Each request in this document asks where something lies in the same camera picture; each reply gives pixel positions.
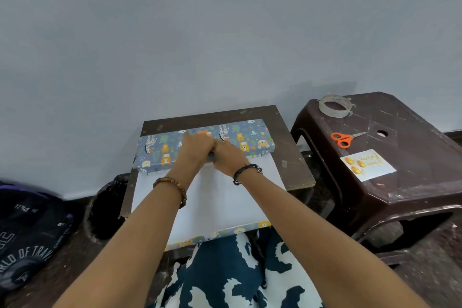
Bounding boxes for person's right hand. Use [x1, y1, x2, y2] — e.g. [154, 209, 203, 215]
[211, 139, 252, 179]

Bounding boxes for person's left hand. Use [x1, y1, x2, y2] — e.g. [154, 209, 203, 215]
[167, 132, 217, 186]

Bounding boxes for blue animal-print wrapping paper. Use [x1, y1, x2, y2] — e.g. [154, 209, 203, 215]
[130, 119, 288, 253]

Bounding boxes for clear tape roll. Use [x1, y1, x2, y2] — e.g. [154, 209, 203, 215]
[317, 94, 356, 118]

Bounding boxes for orange handled scissors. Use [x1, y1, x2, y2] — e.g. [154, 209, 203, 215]
[330, 131, 368, 150]

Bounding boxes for white card with gold stickers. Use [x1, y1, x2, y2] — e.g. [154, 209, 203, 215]
[339, 149, 398, 183]

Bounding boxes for person's left forearm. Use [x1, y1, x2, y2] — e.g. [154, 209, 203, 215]
[52, 174, 192, 308]

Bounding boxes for person's right forearm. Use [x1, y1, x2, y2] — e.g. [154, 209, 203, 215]
[234, 165, 430, 308]

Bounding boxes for small brown wooden table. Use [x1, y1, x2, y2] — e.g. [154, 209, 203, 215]
[119, 104, 317, 219]

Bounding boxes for black trash bin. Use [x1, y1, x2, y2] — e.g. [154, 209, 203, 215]
[83, 173, 130, 244]

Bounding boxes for teal white patterned trousers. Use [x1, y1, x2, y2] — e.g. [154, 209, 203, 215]
[148, 227, 325, 308]

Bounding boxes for black purple backpack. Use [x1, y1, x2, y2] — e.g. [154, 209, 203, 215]
[0, 181, 75, 292]

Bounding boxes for brown plastic stool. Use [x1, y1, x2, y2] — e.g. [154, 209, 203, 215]
[290, 91, 462, 251]

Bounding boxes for black cord bracelet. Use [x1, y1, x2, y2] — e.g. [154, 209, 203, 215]
[232, 163, 263, 186]

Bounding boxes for brown beaded bracelet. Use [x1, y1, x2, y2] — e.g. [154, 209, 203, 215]
[153, 176, 188, 209]

